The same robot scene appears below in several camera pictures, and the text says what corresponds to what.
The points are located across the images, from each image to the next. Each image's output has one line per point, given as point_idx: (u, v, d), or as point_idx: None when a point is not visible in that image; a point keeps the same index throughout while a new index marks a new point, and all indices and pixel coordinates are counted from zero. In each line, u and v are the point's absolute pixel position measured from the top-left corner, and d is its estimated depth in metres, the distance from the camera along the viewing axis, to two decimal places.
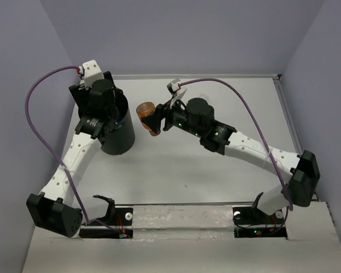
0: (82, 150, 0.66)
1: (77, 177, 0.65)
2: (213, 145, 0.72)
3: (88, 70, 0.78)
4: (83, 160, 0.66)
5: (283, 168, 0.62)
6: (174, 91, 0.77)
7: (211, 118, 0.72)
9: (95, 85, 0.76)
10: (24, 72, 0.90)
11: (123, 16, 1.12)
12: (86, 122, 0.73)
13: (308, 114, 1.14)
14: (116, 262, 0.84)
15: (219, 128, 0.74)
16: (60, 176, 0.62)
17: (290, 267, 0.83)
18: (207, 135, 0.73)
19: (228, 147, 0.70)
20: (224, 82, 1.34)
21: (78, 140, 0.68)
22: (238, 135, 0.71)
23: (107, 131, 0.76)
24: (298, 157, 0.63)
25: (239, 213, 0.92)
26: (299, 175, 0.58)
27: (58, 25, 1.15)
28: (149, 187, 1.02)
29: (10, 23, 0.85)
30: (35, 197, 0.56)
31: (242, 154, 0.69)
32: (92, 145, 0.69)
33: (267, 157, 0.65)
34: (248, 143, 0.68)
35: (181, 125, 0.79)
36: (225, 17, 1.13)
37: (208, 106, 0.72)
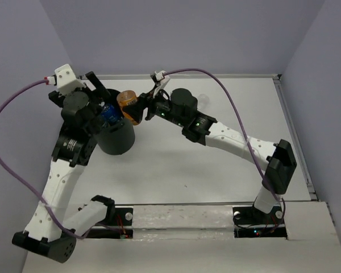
0: (62, 181, 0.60)
1: (61, 209, 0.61)
2: (194, 136, 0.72)
3: (61, 79, 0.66)
4: (65, 190, 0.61)
5: (260, 156, 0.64)
6: (158, 80, 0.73)
7: (193, 108, 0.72)
9: (67, 100, 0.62)
10: (24, 74, 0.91)
11: (123, 17, 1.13)
12: (62, 145, 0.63)
13: (308, 113, 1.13)
14: (116, 261, 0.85)
15: (200, 119, 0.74)
16: (41, 213, 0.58)
17: (290, 267, 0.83)
18: (189, 125, 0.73)
19: (208, 137, 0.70)
20: (224, 83, 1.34)
21: (57, 169, 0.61)
22: (218, 125, 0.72)
23: (89, 150, 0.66)
24: (274, 146, 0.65)
25: (238, 213, 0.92)
26: (274, 163, 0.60)
27: (58, 27, 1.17)
28: (148, 187, 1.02)
29: (10, 25, 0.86)
30: (20, 236, 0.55)
31: (222, 144, 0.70)
32: (73, 172, 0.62)
33: (245, 146, 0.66)
34: (228, 132, 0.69)
35: (163, 115, 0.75)
36: (224, 17, 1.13)
37: (191, 96, 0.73)
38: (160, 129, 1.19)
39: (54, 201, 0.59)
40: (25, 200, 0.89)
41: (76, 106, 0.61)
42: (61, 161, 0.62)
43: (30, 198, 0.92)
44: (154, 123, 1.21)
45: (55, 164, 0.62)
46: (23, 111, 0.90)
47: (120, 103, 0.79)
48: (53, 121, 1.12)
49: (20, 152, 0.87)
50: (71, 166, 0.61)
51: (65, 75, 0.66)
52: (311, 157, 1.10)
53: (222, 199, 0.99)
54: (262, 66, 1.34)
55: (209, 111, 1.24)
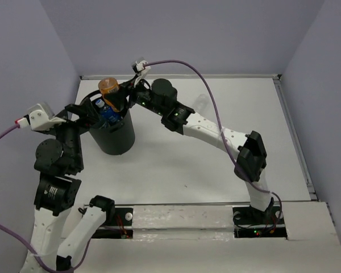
0: (48, 230, 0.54)
1: (52, 253, 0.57)
2: (173, 125, 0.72)
3: (33, 120, 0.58)
4: (53, 237, 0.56)
5: (232, 145, 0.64)
6: (138, 70, 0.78)
7: (173, 99, 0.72)
9: (38, 149, 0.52)
10: (24, 74, 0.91)
11: (123, 16, 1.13)
12: (42, 195, 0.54)
13: (308, 113, 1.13)
14: (116, 261, 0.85)
15: (179, 109, 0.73)
16: (32, 261, 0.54)
17: (290, 267, 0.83)
18: (168, 115, 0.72)
19: (186, 127, 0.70)
20: (224, 83, 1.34)
21: (41, 218, 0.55)
22: (195, 115, 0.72)
23: (73, 193, 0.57)
24: (245, 137, 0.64)
25: (239, 213, 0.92)
26: (244, 152, 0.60)
27: (58, 27, 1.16)
28: (148, 187, 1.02)
29: (11, 25, 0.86)
30: None
31: (199, 135, 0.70)
32: (59, 218, 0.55)
33: (219, 137, 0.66)
34: (204, 123, 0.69)
35: (144, 104, 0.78)
36: (224, 17, 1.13)
37: (171, 87, 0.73)
38: (159, 129, 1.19)
39: (42, 251, 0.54)
40: (25, 201, 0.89)
41: (50, 157, 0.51)
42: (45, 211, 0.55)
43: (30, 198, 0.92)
44: (154, 123, 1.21)
45: (38, 212, 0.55)
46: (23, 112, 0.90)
47: (102, 91, 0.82)
48: None
49: (20, 153, 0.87)
50: (55, 215, 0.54)
51: (38, 118, 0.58)
52: (311, 157, 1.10)
53: (222, 199, 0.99)
54: (262, 66, 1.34)
55: (209, 111, 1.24)
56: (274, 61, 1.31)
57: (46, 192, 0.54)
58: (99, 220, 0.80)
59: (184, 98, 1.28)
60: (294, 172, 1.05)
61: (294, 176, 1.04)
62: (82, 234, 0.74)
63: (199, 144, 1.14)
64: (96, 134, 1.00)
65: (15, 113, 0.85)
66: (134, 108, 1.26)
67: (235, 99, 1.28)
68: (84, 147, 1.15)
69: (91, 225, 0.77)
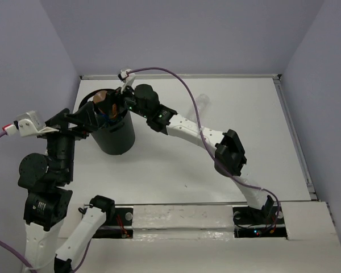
0: (40, 244, 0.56)
1: (49, 263, 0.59)
2: (157, 126, 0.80)
3: (22, 129, 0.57)
4: (47, 249, 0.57)
5: (209, 143, 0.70)
6: (123, 78, 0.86)
7: (155, 102, 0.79)
9: (22, 167, 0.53)
10: (24, 74, 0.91)
11: (123, 16, 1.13)
12: (31, 210, 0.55)
13: (308, 113, 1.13)
14: (116, 261, 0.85)
15: (162, 111, 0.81)
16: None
17: (290, 267, 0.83)
18: (152, 117, 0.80)
19: (169, 128, 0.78)
20: (224, 83, 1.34)
21: (32, 232, 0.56)
22: (178, 117, 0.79)
23: (62, 206, 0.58)
24: (223, 135, 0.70)
25: (238, 213, 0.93)
26: (221, 149, 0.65)
27: (59, 27, 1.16)
28: (148, 187, 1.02)
29: (11, 24, 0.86)
30: None
31: (182, 134, 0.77)
32: (51, 233, 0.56)
33: (198, 135, 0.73)
34: (186, 123, 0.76)
35: (131, 108, 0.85)
36: (224, 17, 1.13)
37: (153, 91, 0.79)
38: None
39: (38, 263, 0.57)
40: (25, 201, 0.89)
41: (34, 174, 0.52)
42: (36, 226, 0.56)
43: None
44: None
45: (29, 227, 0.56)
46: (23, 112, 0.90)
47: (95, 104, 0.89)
48: None
49: (20, 153, 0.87)
50: (46, 231, 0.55)
51: (28, 127, 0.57)
52: (312, 157, 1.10)
53: (222, 199, 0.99)
54: (262, 66, 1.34)
55: (209, 111, 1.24)
56: (274, 61, 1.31)
57: (35, 207, 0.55)
58: (98, 223, 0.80)
59: (184, 98, 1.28)
60: (294, 171, 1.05)
61: (294, 176, 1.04)
62: (81, 238, 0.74)
63: None
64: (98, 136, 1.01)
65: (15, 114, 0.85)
66: None
67: (235, 99, 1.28)
68: (84, 147, 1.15)
69: (90, 227, 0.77)
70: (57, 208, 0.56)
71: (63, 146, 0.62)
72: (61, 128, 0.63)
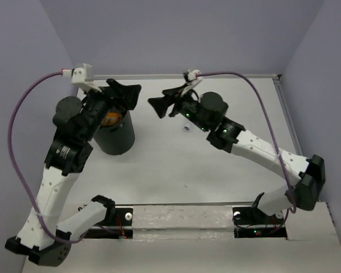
0: (54, 190, 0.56)
1: (54, 218, 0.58)
2: (220, 143, 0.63)
3: (75, 75, 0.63)
4: (58, 200, 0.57)
5: (291, 170, 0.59)
6: (189, 80, 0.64)
7: (223, 115, 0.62)
9: (59, 104, 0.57)
10: (23, 74, 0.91)
11: (123, 17, 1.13)
12: (54, 153, 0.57)
13: (308, 113, 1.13)
14: (116, 261, 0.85)
15: (227, 125, 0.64)
16: (33, 221, 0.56)
17: (290, 267, 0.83)
18: (216, 131, 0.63)
19: (236, 146, 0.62)
20: (224, 83, 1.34)
21: (49, 177, 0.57)
22: (247, 133, 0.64)
23: (82, 158, 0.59)
24: (306, 161, 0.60)
25: (239, 213, 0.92)
26: (307, 180, 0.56)
27: (58, 27, 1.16)
28: (148, 187, 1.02)
29: (11, 25, 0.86)
30: (13, 243, 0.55)
31: (251, 155, 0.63)
32: (66, 182, 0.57)
33: (276, 159, 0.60)
34: (258, 143, 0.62)
35: (188, 116, 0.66)
36: (224, 17, 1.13)
37: (223, 101, 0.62)
38: (159, 129, 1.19)
39: (46, 211, 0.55)
40: (25, 200, 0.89)
41: (68, 112, 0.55)
42: (54, 170, 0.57)
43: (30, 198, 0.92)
44: (154, 124, 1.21)
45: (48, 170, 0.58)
46: (22, 112, 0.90)
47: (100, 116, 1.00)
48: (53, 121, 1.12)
49: (20, 152, 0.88)
50: (65, 176, 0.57)
51: (79, 76, 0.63)
52: (312, 157, 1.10)
53: (222, 199, 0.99)
54: (261, 66, 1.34)
55: None
56: (274, 61, 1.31)
57: (59, 150, 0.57)
58: (99, 215, 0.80)
59: None
60: None
61: None
62: (83, 220, 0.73)
63: (199, 144, 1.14)
64: (97, 136, 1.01)
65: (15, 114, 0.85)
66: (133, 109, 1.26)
67: (235, 99, 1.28)
68: None
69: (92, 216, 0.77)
70: (78, 157, 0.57)
71: (98, 107, 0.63)
72: (104, 92, 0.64)
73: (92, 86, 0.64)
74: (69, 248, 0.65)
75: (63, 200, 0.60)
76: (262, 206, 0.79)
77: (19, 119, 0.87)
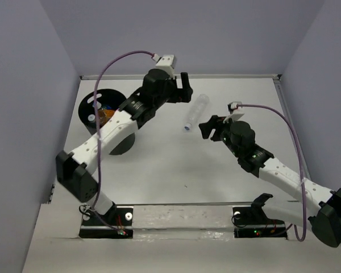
0: (118, 128, 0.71)
1: (105, 151, 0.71)
2: (249, 167, 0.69)
3: (162, 60, 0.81)
4: (116, 136, 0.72)
5: (312, 199, 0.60)
6: (232, 108, 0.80)
7: (251, 140, 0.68)
9: (151, 71, 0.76)
10: (23, 74, 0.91)
11: (124, 16, 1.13)
12: (131, 103, 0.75)
13: (308, 113, 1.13)
14: (116, 262, 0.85)
15: (257, 151, 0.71)
16: (91, 144, 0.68)
17: (290, 268, 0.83)
18: (245, 155, 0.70)
19: (262, 170, 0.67)
20: (224, 82, 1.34)
21: (118, 117, 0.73)
22: (275, 160, 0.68)
23: (145, 118, 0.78)
24: (330, 193, 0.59)
25: (239, 213, 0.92)
26: (327, 210, 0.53)
27: (59, 27, 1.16)
28: (148, 187, 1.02)
29: (11, 24, 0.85)
30: (65, 155, 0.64)
31: (275, 181, 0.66)
32: (128, 126, 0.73)
33: (299, 187, 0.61)
34: (283, 170, 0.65)
35: (225, 140, 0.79)
36: (225, 17, 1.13)
37: (250, 129, 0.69)
38: (159, 129, 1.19)
39: (105, 140, 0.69)
40: (25, 200, 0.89)
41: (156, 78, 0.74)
42: (125, 114, 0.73)
43: (30, 198, 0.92)
44: (154, 123, 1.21)
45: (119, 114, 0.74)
46: (22, 112, 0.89)
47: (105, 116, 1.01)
48: (53, 121, 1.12)
49: (20, 152, 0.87)
50: (132, 121, 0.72)
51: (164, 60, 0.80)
52: (312, 157, 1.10)
53: (222, 199, 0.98)
54: (261, 66, 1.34)
55: (209, 111, 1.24)
56: (274, 61, 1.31)
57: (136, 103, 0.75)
58: (107, 205, 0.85)
59: None
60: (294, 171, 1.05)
61: None
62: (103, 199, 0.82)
63: (199, 144, 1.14)
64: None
65: (14, 114, 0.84)
66: None
67: (235, 99, 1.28)
68: None
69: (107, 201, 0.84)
70: (144, 114, 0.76)
71: (168, 89, 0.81)
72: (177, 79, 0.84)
73: (171, 71, 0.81)
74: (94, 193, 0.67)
75: (115, 142, 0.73)
76: (267, 211, 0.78)
77: (19, 118, 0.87)
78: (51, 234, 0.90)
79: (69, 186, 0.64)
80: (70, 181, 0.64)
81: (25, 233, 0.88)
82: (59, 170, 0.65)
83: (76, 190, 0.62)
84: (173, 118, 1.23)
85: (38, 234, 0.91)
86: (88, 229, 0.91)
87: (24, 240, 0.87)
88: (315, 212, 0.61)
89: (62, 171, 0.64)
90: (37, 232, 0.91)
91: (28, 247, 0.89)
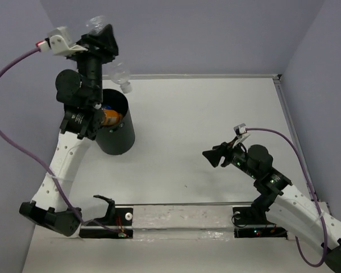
0: (70, 153, 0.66)
1: (65, 180, 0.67)
2: (265, 191, 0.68)
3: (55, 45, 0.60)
4: (71, 162, 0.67)
5: (331, 235, 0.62)
6: (240, 133, 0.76)
7: (269, 165, 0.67)
9: (59, 81, 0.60)
10: (23, 74, 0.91)
11: (124, 16, 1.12)
12: (69, 118, 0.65)
13: (308, 113, 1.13)
14: (116, 261, 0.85)
15: (274, 175, 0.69)
16: (48, 185, 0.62)
17: (290, 267, 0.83)
18: (262, 179, 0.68)
19: (280, 198, 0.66)
20: (223, 82, 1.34)
21: (65, 142, 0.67)
22: (292, 188, 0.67)
23: (95, 124, 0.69)
24: None
25: (238, 213, 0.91)
26: None
27: (58, 27, 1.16)
28: (149, 187, 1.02)
29: (10, 25, 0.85)
30: (28, 209, 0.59)
31: (292, 209, 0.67)
32: (80, 147, 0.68)
33: (318, 220, 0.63)
34: (302, 199, 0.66)
35: (238, 165, 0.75)
36: (225, 17, 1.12)
37: (267, 153, 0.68)
38: (160, 129, 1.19)
39: (62, 172, 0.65)
40: (25, 201, 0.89)
41: (70, 89, 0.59)
42: (70, 135, 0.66)
43: (30, 198, 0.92)
44: (154, 123, 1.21)
45: (63, 135, 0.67)
46: (21, 111, 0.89)
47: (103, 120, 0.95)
48: (53, 121, 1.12)
49: (20, 153, 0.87)
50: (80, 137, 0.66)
51: (55, 44, 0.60)
52: (311, 157, 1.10)
53: (221, 199, 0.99)
54: (262, 66, 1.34)
55: (209, 110, 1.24)
56: (274, 61, 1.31)
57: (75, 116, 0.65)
58: None
59: (184, 98, 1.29)
60: (293, 172, 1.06)
61: (294, 177, 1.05)
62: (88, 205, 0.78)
63: (200, 144, 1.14)
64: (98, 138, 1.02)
65: (13, 114, 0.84)
66: (134, 109, 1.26)
67: (235, 99, 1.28)
68: None
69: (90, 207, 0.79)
70: (91, 124, 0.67)
71: (92, 67, 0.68)
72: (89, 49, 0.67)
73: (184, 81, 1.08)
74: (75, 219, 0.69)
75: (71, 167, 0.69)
76: (269, 216, 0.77)
77: (19, 118, 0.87)
78: (51, 235, 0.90)
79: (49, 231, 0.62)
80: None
81: (25, 233, 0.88)
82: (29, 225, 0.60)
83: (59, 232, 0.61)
84: (173, 117, 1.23)
85: (38, 234, 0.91)
86: (88, 229, 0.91)
87: (24, 241, 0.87)
88: (332, 246, 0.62)
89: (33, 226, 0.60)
90: (37, 232, 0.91)
91: (28, 246, 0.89)
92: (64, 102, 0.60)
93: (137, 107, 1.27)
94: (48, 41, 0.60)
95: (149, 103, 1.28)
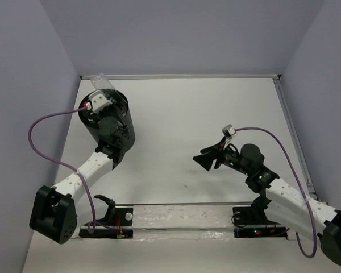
0: (98, 164, 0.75)
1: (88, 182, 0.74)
2: (256, 187, 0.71)
3: (95, 102, 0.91)
4: (96, 172, 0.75)
5: (317, 218, 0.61)
6: (230, 135, 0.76)
7: (260, 162, 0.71)
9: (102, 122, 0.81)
10: (23, 75, 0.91)
11: (123, 15, 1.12)
12: (102, 148, 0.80)
13: (307, 113, 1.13)
14: (115, 262, 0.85)
15: (263, 172, 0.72)
16: (72, 178, 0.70)
17: (290, 267, 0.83)
18: (253, 176, 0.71)
19: (268, 190, 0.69)
20: (223, 82, 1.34)
21: (96, 156, 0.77)
22: (281, 181, 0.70)
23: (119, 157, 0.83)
24: (335, 212, 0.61)
25: (238, 213, 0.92)
26: (332, 228, 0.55)
27: (58, 27, 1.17)
28: (148, 188, 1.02)
29: (10, 25, 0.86)
30: (44, 192, 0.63)
31: (282, 201, 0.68)
32: (106, 163, 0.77)
33: (304, 205, 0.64)
34: (288, 190, 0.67)
35: (231, 164, 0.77)
36: (225, 17, 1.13)
37: (258, 152, 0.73)
38: (159, 129, 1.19)
39: (87, 174, 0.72)
40: (26, 200, 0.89)
41: (109, 129, 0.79)
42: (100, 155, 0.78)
43: (31, 198, 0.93)
44: (154, 124, 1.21)
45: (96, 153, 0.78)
46: (22, 111, 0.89)
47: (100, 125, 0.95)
48: (53, 121, 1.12)
49: (21, 152, 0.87)
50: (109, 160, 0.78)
51: (97, 100, 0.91)
52: (311, 158, 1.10)
53: (222, 199, 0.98)
54: (262, 66, 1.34)
55: (209, 110, 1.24)
56: (274, 61, 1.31)
57: (105, 148, 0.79)
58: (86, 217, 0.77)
59: (184, 98, 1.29)
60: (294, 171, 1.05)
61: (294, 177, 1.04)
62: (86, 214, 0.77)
63: (199, 144, 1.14)
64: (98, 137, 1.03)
65: (14, 114, 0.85)
66: (134, 109, 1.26)
67: (235, 99, 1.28)
68: (84, 146, 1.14)
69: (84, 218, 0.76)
70: (117, 156, 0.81)
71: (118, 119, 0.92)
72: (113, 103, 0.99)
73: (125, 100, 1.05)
74: (72, 229, 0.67)
75: (94, 179, 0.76)
76: (270, 215, 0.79)
77: (19, 119, 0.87)
78: None
79: (45, 225, 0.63)
80: (46, 220, 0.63)
81: (25, 233, 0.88)
82: (35, 210, 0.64)
83: (57, 227, 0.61)
84: (172, 118, 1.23)
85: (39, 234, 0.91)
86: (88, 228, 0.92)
87: (24, 240, 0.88)
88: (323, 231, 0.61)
89: (39, 211, 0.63)
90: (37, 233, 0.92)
91: (28, 246, 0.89)
92: (102, 137, 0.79)
93: (137, 107, 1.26)
94: (92, 100, 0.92)
95: (149, 103, 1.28)
